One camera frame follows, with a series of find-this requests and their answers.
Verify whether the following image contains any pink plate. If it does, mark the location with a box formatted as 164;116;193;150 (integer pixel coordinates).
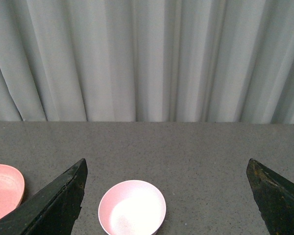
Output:
0;164;25;219

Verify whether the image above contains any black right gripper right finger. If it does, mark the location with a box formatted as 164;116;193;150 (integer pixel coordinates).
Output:
246;159;294;235

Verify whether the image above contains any grey curtain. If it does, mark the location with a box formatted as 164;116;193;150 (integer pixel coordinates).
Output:
0;0;294;124

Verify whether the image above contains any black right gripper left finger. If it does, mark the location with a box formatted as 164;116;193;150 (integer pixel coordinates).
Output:
0;159;88;235

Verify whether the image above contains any pink bowl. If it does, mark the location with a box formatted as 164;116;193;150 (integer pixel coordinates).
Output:
98;180;167;235

